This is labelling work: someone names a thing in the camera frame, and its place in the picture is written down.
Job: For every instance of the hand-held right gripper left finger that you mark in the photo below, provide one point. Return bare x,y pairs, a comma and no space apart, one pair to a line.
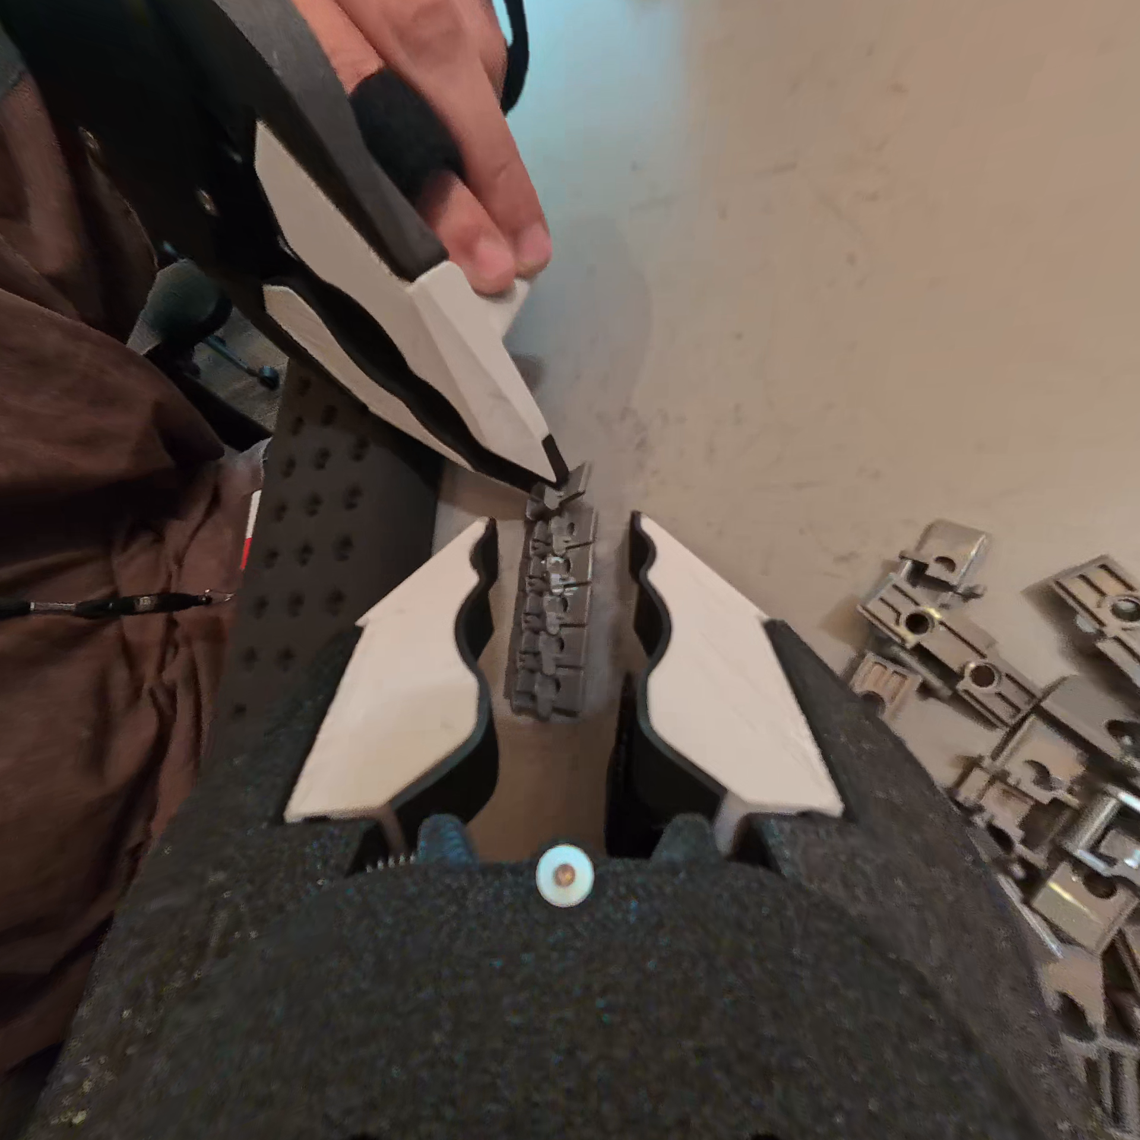
393,713

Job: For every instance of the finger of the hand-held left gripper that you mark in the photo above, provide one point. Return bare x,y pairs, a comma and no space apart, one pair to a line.
401,294
321,344

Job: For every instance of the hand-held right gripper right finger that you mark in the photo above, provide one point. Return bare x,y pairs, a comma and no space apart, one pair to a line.
739,713

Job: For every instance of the pile of grey track pieces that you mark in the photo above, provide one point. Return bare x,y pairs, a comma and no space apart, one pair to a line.
1024,713

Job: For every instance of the grey desk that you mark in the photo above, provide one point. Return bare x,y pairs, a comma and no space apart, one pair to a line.
801,268

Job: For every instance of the person's left hand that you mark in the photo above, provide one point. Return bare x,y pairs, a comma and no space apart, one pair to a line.
445,54

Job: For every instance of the dark office chair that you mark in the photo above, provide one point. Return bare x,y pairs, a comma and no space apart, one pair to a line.
178,303

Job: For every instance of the black perforated foam pad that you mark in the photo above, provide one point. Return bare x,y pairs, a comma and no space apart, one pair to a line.
330,535

